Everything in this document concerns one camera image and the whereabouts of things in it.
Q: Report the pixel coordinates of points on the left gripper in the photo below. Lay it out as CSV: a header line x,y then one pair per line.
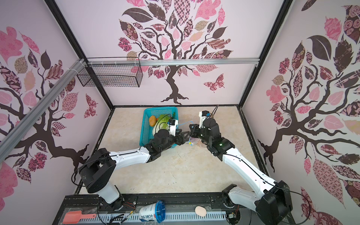
x,y
182,140

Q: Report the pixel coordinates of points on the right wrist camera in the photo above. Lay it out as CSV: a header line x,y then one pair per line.
x,y
203,115

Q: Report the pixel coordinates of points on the aluminium rail left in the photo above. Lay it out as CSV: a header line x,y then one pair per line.
x,y
19,131

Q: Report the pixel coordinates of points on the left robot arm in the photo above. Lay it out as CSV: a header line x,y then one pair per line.
x,y
98,169

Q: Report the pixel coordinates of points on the brown potato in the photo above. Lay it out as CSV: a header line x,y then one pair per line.
x,y
152,121

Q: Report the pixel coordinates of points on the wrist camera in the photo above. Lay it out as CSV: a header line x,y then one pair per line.
x,y
203,115
172,123

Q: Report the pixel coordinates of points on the clear zip top bag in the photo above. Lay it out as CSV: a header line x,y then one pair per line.
x,y
189,133

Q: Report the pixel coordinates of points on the pink plastic scoop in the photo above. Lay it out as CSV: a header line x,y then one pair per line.
x,y
73,217

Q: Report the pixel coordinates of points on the aluminium rail back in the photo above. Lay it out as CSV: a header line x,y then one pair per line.
x,y
177,62

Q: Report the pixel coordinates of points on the white yogurt cup blue lid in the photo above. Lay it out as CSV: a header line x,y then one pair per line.
x,y
153,212

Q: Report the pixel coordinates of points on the teal plastic basket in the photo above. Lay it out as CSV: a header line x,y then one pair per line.
x,y
146,131

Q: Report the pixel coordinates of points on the napa cabbage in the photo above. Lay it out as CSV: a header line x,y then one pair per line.
x,y
162,123

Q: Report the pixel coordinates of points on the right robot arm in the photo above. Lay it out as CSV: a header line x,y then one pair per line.
x,y
270,199

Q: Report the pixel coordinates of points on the black wire basket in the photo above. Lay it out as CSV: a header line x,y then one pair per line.
x,y
111,72

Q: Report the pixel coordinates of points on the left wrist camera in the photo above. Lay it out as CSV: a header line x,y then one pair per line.
x,y
172,123

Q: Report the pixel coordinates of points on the beige egg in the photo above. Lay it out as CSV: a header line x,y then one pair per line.
x,y
200,211

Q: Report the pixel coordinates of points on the aluminium rail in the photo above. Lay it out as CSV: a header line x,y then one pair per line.
x,y
177,62
19,131

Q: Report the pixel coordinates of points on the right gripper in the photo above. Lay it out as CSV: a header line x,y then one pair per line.
x,y
194,130

